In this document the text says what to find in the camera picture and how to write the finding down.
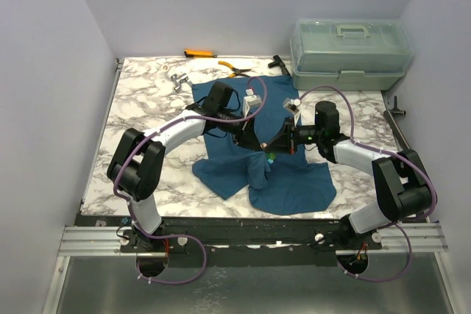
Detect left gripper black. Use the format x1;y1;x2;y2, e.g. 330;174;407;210
218;110;263;152

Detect rainbow flower plush brooch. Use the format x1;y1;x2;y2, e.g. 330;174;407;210
261;143;276;165

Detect blue t-shirt garment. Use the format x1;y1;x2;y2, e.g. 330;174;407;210
191;74;337;216

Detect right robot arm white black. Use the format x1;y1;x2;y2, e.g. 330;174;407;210
264;99;437;249

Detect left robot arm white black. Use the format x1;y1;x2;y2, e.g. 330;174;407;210
107;82;268;251

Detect metal faucet fitting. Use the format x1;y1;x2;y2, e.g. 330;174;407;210
170;74;193;93

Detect green plastic toolbox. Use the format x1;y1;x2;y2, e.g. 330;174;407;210
290;19;414;91

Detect orange utility knife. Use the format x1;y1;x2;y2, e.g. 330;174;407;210
184;49;218;58

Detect black clamp bar tool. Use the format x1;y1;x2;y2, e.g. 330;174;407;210
383;96;411;150

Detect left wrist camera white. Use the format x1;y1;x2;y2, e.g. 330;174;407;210
242;88;263;117

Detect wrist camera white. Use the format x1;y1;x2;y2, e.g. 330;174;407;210
242;88;263;117
283;98;301;125

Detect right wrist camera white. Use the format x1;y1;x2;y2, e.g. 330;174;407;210
283;98;301;125

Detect yellow handled pliers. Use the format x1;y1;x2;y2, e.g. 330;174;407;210
218;60;251;78

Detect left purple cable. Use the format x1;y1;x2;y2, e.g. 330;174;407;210
113;77;268;285

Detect purple cable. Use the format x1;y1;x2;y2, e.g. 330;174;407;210
296;85;438;282
113;77;268;285

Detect black T-handle tool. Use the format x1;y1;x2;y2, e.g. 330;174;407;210
268;55;291;76

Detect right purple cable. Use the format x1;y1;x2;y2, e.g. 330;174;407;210
296;85;438;282

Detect aluminium rail frame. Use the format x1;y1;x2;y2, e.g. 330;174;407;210
58;223;449;257

